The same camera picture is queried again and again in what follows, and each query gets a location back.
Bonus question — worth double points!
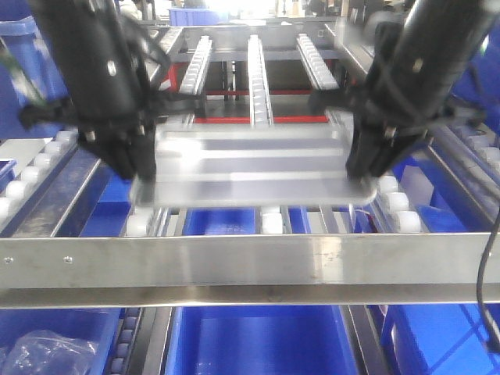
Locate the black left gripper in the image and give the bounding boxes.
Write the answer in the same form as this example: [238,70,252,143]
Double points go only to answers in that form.
[78,116,156,181]

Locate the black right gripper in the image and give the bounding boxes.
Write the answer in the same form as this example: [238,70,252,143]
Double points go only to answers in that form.
[345,116,427,180]

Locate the small ribbed silver tray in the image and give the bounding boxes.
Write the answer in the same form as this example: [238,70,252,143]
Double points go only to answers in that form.
[130,123,377,208]

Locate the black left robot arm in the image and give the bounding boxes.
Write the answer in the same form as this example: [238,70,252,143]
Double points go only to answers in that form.
[29,1,155,180]

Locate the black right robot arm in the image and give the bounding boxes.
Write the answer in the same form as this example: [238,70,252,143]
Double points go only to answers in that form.
[346,1,499,178]

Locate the blue bin lower shelf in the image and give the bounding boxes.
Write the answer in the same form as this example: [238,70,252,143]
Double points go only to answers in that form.
[165,305,358,374]

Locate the white roller track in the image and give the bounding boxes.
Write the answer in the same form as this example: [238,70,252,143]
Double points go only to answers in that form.
[297,34,339,91]
[179,35,213,95]
[247,34,273,129]

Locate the clear plastic bag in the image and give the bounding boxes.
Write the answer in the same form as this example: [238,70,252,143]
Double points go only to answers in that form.
[1,330,99,374]

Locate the red metal frame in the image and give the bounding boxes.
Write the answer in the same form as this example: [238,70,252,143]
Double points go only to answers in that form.
[155,59,340,128]

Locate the steel front shelf rail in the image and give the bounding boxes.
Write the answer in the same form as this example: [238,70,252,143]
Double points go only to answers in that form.
[1,233,488,309]

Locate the black cable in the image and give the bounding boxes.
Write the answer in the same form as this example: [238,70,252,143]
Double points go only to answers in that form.
[475,210,500,352]

